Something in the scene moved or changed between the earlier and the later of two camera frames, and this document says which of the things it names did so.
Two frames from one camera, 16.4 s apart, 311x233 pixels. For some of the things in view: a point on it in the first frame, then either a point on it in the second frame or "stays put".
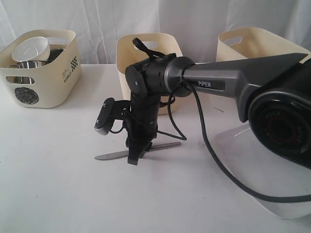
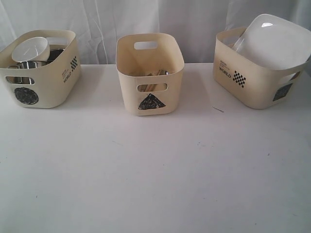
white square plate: x=266 y=172 → x=274 y=42
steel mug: x=54 y=53 stays put
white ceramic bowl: x=35 y=48 stays put
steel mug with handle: x=27 y=64 stays put
